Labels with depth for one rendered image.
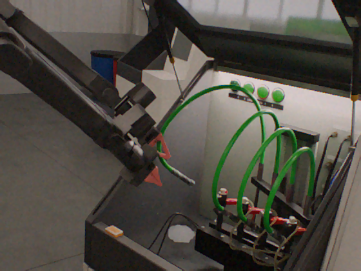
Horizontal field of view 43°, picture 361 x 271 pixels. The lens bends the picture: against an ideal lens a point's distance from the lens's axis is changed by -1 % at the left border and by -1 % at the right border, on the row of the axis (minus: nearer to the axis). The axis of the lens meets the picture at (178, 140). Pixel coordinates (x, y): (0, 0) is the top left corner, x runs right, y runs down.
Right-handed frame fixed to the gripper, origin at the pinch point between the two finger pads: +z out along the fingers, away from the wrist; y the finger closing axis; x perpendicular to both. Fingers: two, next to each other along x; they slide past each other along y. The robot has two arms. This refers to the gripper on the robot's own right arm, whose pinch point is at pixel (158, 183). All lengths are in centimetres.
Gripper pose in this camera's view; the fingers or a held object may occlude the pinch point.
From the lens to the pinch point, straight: 118.7
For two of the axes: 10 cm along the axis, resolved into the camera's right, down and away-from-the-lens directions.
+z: 5.3, 6.2, 5.8
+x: -5.2, -3.0, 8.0
